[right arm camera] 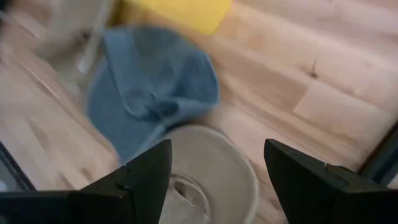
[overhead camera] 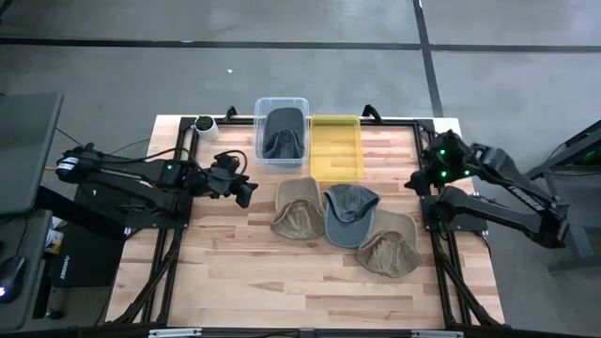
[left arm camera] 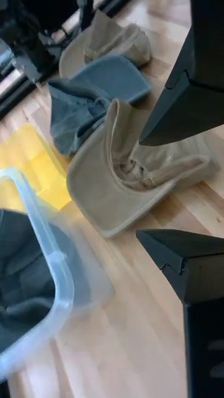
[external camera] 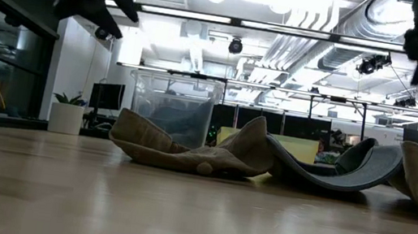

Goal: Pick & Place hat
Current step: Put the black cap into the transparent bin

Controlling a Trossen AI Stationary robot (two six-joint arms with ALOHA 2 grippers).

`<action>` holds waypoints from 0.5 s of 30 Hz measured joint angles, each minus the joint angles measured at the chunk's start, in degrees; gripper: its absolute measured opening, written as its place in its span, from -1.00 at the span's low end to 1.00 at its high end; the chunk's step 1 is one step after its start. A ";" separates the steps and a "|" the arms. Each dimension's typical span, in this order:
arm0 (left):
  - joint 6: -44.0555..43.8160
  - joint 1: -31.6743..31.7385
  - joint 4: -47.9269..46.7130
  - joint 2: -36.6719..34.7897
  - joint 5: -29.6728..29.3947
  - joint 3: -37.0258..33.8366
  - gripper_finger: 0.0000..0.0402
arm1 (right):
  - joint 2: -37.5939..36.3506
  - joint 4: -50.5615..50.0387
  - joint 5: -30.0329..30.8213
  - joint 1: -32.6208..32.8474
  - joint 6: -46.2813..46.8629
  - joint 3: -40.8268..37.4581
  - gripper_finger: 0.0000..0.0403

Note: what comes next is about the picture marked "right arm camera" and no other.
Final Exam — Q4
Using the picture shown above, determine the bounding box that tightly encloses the yellow plastic bin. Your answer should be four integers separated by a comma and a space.
124, 0, 234, 35

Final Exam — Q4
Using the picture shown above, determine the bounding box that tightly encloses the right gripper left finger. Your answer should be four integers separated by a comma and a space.
0, 139, 173, 224

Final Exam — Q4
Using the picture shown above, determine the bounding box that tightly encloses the clear plastic bin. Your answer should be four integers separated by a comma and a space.
37, 0, 109, 75

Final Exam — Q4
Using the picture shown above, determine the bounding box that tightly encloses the blue-grey cap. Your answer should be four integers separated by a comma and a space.
85, 26, 221, 166

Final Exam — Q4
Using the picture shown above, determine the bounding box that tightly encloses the beige cap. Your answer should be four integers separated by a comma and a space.
158, 124, 261, 224

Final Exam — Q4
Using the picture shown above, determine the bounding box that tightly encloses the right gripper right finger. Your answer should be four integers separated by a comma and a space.
264, 139, 398, 224

